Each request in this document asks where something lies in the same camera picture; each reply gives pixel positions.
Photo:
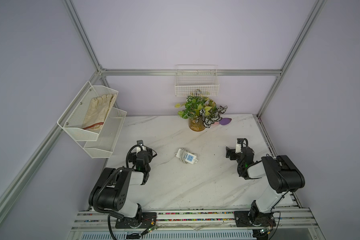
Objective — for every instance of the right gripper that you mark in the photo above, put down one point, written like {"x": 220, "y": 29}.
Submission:
{"x": 232, "y": 153}

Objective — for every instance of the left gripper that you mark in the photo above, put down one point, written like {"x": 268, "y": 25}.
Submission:
{"x": 132, "y": 158}

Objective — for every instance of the white power strip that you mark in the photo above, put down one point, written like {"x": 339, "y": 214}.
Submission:
{"x": 186, "y": 157}

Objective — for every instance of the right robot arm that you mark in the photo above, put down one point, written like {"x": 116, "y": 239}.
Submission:
{"x": 282, "y": 175}

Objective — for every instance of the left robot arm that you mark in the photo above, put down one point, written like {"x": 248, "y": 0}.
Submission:
{"x": 110, "y": 194}

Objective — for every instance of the purple pink spatula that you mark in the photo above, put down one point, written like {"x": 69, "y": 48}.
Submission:
{"x": 223, "y": 121}

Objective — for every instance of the artificial plant in amber vase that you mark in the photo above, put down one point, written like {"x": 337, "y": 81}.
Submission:
{"x": 200, "y": 111}

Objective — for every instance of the white two-tier mesh shelf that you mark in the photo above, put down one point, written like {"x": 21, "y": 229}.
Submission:
{"x": 96, "y": 144}

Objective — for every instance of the cream work glove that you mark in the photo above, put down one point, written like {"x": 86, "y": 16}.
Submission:
{"x": 97, "y": 112}

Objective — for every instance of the white wire wall basket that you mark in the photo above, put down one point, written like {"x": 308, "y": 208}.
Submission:
{"x": 190, "y": 78}

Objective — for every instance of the aluminium frame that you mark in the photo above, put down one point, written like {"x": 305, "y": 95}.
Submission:
{"x": 22, "y": 180}

